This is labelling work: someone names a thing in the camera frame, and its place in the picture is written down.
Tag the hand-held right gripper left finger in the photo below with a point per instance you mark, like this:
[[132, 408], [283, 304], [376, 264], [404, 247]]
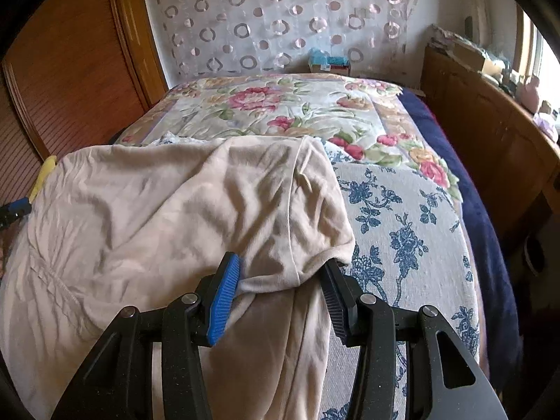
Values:
[[224, 297]]

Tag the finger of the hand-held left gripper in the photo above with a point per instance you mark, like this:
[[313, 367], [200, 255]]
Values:
[[17, 208]]

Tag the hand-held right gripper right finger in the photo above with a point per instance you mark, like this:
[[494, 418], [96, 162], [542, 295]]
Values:
[[337, 302]]

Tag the beige printed t-shirt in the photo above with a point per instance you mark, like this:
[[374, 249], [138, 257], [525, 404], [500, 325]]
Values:
[[153, 227]]

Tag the yellow cloth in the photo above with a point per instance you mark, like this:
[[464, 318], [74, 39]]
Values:
[[43, 175]]

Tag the blue floral bedspread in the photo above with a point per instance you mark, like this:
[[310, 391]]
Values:
[[407, 236]]

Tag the wooden louvred wardrobe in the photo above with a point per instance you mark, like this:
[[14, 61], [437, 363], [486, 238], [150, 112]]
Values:
[[78, 74]]

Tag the navy blue blanket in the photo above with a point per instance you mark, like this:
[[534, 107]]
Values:
[[472, 210]]

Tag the pink floral quilt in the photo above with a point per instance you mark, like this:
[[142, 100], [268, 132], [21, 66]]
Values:
[[262, 109]]

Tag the dark waste bin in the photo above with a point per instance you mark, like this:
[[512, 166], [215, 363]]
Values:
[[534, 253]]

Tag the long wooden cabinet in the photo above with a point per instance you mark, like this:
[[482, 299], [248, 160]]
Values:
[[481, 118]]

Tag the teal box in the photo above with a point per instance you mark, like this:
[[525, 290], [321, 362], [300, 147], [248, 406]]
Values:
[[340, 64]]

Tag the cardboard box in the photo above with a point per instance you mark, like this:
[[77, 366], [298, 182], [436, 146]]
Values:
[[490, 66]]

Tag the sheer curtain with circles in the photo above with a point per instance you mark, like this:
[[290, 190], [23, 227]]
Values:
[[262, 17]]

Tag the pink bottle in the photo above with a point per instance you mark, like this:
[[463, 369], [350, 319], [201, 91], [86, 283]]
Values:
[[531, 94]]

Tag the pile of folded cloths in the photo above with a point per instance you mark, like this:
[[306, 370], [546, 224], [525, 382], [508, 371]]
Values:
[[450, 39]]

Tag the grey oval fan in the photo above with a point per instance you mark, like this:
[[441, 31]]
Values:
[[469, 26]]

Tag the window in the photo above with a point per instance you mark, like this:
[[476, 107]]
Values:
[[544, 52]]

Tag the tied pale window curtain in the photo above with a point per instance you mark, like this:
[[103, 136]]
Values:
[[481, 0]]

